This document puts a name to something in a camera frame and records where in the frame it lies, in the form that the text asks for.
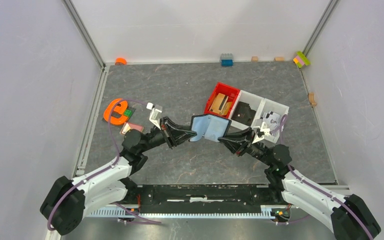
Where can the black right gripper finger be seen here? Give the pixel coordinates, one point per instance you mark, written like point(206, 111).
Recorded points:
point(242, 134)
point(235, 144)

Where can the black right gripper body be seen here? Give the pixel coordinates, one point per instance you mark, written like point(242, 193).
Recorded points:
point(250, 149)

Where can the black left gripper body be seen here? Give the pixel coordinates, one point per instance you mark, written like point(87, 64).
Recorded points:
point(163, 135)

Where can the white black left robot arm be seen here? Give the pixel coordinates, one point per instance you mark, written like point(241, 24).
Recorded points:
point(69, 200)

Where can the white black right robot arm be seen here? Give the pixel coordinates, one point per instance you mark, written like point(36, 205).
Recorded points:
point(347, 216)

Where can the white cards in bin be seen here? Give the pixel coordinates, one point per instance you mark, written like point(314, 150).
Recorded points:
point(272, 119)

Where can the stack of gold credit cards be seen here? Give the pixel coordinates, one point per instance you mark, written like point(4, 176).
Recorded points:
point(220, 105)

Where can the white plastic bin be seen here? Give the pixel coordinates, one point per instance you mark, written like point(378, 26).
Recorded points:
point(281, 109)
point(256, 102)

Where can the pink wooden block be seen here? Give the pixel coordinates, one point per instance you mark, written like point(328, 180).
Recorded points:
point(127, 126)

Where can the green lego brick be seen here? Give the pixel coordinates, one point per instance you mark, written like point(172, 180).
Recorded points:
point(128, 113)

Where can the red plastic bin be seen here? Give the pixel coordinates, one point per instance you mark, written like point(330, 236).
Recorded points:
point(230, 91)

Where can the orange letter toy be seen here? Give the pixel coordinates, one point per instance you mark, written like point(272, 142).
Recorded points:
point(115, 112)

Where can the curved wooden arch block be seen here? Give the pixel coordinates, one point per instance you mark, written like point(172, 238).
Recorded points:
point(312, 100)

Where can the small tan wooden block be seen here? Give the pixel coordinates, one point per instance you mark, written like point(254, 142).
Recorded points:
point(254, 59)

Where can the blue grey lego block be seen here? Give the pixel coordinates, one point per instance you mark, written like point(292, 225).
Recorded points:
point(226, 60)

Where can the orange round toy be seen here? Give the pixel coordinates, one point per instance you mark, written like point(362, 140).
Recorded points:
point(120, 61)

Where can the green pink lego stack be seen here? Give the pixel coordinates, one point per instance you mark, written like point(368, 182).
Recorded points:
point(301, 60)

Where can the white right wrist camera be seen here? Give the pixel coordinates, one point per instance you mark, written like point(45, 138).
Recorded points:
point(261, 130)

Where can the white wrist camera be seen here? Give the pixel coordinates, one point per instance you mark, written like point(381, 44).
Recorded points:
point(155, 114)
point(261, 130)

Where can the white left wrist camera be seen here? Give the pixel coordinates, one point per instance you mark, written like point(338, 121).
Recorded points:
point(155, 114)

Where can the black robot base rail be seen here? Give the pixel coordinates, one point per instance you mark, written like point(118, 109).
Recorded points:
point(202, 198)

